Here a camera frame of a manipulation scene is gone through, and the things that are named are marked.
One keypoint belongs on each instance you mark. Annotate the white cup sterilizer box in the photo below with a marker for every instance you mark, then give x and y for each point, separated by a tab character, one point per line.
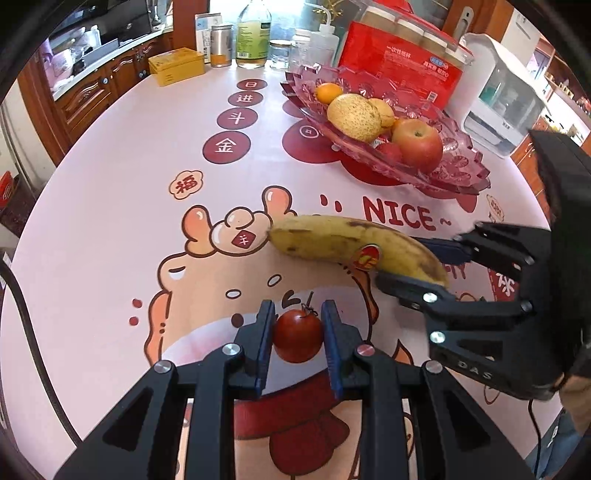
495	101

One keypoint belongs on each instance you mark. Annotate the small yellow orange fruit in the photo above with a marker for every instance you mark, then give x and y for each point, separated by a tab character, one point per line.
386	112

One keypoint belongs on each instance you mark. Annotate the red tomato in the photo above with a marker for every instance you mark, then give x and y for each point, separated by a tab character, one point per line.
298	335
390	152

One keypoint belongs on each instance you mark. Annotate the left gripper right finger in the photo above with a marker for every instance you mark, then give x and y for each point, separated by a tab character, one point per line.
454	437

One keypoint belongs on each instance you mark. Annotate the small metal can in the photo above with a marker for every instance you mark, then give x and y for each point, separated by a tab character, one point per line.
221	45

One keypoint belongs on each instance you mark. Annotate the clear drinking glass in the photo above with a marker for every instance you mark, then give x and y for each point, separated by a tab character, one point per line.
279	54

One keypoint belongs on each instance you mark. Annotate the pink glass fruit plate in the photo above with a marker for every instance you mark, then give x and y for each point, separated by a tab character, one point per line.
461	170

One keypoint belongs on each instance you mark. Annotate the yellow tin box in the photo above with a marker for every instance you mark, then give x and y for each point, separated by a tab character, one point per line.
176	65

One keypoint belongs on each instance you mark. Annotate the white carton box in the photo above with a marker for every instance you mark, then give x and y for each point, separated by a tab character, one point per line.
203	24

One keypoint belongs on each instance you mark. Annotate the white squeeze bottle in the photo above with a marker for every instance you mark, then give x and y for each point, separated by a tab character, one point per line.
323	43

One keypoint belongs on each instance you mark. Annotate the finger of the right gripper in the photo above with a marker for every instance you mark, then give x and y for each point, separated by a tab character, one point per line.
503	248
438	303

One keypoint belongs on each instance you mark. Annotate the right hand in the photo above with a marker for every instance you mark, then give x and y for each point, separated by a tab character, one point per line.
575	397

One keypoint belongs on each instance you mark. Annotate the red apple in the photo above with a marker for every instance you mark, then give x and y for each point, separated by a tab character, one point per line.
420	144

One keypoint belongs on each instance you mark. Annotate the red paper cup package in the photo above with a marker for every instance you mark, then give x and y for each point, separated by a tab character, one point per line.
387	40

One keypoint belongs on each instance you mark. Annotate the small orange tangerine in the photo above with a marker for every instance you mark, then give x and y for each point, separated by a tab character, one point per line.
327	92

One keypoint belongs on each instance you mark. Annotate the speckled yellow pear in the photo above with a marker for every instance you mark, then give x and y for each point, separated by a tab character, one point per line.
354	116

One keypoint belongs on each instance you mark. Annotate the glass bottle green label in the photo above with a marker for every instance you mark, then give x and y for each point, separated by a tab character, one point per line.
253	36

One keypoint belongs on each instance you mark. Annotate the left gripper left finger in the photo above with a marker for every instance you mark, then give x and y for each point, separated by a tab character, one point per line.
140	437

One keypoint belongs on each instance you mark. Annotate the spotted yellow banana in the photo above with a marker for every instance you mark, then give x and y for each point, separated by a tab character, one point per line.
357	243

